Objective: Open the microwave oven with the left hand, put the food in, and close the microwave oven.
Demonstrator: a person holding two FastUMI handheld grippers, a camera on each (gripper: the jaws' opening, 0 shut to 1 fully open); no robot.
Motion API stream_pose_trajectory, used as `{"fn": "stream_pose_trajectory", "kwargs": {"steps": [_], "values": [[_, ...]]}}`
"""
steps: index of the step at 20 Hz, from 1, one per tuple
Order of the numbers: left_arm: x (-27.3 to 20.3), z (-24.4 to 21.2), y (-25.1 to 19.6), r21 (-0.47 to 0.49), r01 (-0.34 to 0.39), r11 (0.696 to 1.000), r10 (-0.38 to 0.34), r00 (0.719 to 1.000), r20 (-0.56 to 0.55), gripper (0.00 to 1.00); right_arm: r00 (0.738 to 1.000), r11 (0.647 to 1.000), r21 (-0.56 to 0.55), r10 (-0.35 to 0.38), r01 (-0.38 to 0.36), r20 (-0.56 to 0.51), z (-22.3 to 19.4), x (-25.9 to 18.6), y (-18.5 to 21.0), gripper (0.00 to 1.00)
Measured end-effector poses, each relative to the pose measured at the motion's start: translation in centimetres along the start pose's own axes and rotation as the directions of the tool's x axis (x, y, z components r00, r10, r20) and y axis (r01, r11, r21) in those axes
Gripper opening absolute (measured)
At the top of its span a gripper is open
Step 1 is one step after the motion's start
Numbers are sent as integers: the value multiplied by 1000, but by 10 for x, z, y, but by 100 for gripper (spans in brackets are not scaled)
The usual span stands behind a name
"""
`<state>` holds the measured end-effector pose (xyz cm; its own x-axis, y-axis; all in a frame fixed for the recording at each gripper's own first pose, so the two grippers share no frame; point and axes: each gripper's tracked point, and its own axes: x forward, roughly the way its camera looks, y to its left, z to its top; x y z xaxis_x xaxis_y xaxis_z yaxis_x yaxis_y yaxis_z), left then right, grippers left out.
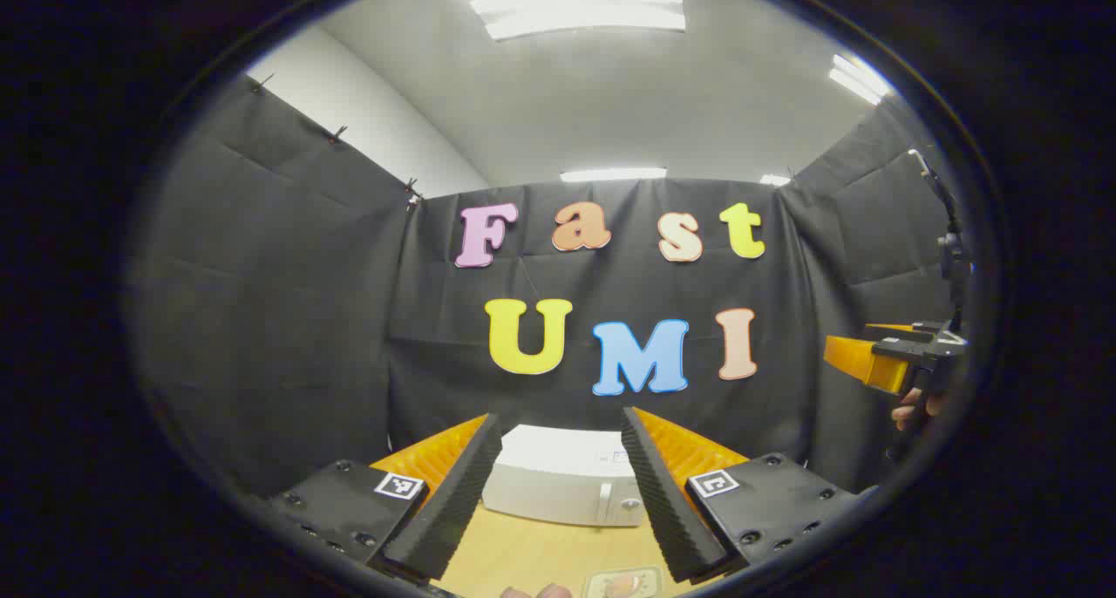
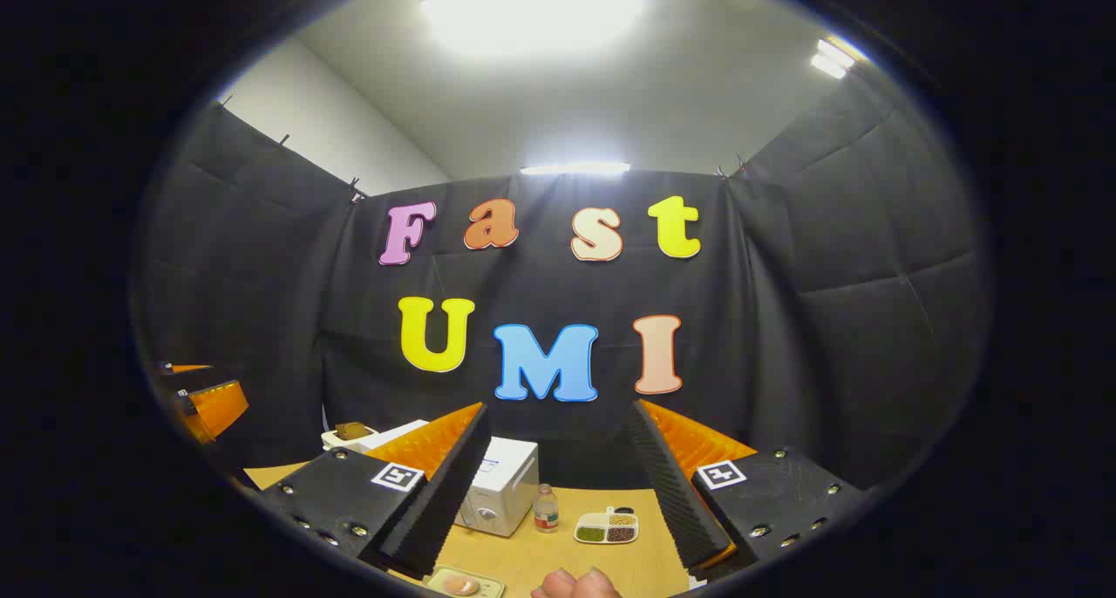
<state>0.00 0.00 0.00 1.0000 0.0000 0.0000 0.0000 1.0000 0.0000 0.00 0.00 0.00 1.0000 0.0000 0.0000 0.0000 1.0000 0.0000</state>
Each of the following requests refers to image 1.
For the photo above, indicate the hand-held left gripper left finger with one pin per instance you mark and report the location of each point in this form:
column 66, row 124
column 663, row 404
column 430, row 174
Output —
column 453, row 511

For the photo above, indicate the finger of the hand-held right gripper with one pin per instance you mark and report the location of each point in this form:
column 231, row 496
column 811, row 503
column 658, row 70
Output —
column 889, row 327
column 863, row 361

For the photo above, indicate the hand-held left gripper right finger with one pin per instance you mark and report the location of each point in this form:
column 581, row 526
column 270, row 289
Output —
column 667, row 519

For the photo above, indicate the white microwave oven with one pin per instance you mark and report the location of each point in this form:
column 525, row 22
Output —
column 558, row 485

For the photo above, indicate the cream rectangular plate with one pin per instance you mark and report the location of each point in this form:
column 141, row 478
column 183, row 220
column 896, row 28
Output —
column 595, row 587

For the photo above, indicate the ceiling light panel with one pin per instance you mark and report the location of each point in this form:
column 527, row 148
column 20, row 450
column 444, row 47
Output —
column 575, row 7
column 774, row 180
column 859, row 79
column 613, row 174

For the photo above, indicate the black backdrop cloth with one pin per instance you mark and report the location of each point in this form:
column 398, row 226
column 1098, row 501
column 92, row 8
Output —
column 305, row 319

